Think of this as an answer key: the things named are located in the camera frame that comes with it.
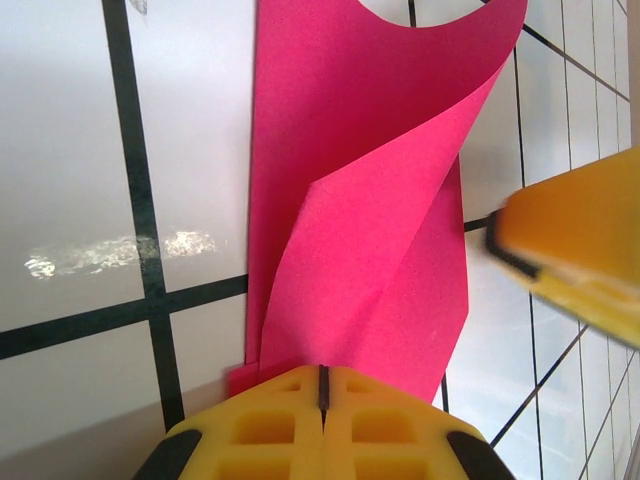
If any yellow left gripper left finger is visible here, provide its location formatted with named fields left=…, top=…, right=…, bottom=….
left=167, top=365, right=327, bottom=480

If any pink paper sheet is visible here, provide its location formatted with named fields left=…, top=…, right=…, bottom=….
left=227, top=0, right=530, bottom=406

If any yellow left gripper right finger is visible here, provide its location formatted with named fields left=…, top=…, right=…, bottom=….
left=322, top=365, right=479, bottom=480

